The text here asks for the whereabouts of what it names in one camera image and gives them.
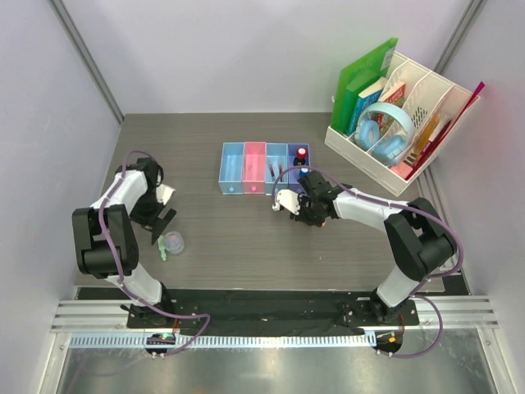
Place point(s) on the white slotted cable duct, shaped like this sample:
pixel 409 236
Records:
pixel 146 340

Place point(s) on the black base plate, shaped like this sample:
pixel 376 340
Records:
pixel 237 313

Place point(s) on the light blue bin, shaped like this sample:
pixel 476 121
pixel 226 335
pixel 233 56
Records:
pixel 275 153
pixel 231 169

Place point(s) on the red transparent folder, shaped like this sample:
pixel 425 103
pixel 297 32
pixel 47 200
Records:
pixel 423 157

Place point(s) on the pink plastic bin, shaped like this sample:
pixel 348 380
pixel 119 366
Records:
pixel 254 170

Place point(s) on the purple plastic bin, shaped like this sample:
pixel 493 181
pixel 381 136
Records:
pixel 293 175

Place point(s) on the green mini highlighter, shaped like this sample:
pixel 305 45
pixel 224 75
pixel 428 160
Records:
pixel 162 248

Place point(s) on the white desk file organizer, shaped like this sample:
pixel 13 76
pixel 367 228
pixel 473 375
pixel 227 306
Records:
pixel 392 116

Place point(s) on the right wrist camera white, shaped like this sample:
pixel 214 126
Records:
pixel 286 200

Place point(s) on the blue spine book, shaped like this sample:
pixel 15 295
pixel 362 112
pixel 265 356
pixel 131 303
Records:
pixel 365 98

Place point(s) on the light blue front bin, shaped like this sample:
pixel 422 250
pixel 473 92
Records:
pixel 231 169

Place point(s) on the pink eraser block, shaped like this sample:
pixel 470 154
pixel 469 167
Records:
pixel 402 170

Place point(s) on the yellow booklet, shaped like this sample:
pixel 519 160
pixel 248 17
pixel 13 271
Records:
pixel 426 133

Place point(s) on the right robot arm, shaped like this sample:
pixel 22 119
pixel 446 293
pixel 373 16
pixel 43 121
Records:
pixel 419 243

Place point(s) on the red cover book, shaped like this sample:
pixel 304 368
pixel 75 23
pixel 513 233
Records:
pixel 394 95

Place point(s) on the green plastic folder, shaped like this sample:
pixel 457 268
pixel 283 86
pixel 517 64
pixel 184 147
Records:
pixel 356 77

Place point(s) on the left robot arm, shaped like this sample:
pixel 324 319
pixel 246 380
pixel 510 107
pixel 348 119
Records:
pixel 105 244

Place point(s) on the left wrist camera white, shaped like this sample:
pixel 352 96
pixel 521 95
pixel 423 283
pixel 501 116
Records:
pixel 164 194

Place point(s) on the red black stamp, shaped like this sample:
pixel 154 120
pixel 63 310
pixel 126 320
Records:
pixel 300 157

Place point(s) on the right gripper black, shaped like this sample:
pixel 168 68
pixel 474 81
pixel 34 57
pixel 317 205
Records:
pixel 302 217

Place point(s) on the clear paperclip jar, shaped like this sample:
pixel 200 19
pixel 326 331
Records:
pixel 173 242

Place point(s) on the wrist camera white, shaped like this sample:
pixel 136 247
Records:
pixel 286 200
pixel 164 194

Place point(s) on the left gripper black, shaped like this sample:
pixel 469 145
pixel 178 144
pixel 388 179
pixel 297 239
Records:
pixel 152 223

